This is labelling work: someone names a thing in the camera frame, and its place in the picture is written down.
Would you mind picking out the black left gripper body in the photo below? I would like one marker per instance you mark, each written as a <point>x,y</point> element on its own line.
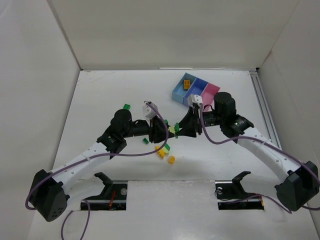
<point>153,130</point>

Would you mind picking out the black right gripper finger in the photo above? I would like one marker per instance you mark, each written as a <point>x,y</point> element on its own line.
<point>186,119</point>
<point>187,132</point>

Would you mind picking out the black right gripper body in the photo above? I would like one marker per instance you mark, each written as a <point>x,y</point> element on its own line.
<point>196,122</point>

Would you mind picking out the green lego plate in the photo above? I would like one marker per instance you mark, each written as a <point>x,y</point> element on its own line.
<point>176,129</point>

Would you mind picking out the yellow rounded lego brick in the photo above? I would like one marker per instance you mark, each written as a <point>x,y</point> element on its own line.
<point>186,84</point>

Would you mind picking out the pale green lego tile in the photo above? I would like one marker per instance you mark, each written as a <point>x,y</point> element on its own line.
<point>171,129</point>

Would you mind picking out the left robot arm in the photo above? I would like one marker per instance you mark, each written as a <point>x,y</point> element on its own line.
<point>53,192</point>

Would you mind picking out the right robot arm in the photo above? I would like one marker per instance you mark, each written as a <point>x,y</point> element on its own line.
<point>299,181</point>

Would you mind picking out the green and pale lego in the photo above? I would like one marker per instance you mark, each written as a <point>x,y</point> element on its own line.
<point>166,149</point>

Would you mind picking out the small dark green lego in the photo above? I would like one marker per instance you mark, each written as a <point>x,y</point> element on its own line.
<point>145,141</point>

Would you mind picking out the yellow studded lego brick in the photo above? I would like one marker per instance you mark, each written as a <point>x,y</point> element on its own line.
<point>160,151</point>

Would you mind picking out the orange small lego brick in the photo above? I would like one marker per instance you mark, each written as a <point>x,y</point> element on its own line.
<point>171,160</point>

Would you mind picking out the pink container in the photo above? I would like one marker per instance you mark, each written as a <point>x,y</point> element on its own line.
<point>208,93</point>

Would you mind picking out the purple blue container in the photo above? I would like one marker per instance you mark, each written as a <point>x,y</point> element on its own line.
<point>197,87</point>

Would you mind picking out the dark green sloped lego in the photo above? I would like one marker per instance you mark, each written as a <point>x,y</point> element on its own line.
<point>127,107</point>

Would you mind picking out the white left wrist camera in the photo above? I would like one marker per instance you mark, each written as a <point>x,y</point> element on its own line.
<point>149,110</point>

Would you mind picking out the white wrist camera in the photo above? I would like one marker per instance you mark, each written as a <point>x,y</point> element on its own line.
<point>149,110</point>
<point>194,99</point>

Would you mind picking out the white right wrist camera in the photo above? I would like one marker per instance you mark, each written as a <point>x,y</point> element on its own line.
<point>194,99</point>

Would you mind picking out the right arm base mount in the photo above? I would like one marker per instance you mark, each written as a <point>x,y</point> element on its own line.
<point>231,195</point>

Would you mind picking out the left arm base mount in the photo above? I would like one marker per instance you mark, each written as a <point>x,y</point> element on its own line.
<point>112,197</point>

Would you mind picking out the aluminium rail right side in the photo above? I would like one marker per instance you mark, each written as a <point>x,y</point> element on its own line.
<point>264,108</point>

